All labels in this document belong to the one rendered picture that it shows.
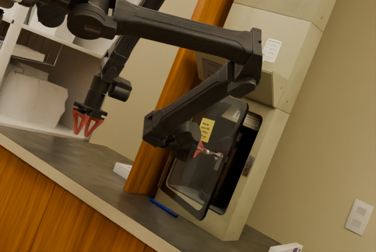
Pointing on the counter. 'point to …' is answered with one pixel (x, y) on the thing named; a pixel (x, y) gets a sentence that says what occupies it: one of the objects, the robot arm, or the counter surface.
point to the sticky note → (206, 129)
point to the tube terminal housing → (266, 153)
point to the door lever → (208, 152)
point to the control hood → (267, 82)
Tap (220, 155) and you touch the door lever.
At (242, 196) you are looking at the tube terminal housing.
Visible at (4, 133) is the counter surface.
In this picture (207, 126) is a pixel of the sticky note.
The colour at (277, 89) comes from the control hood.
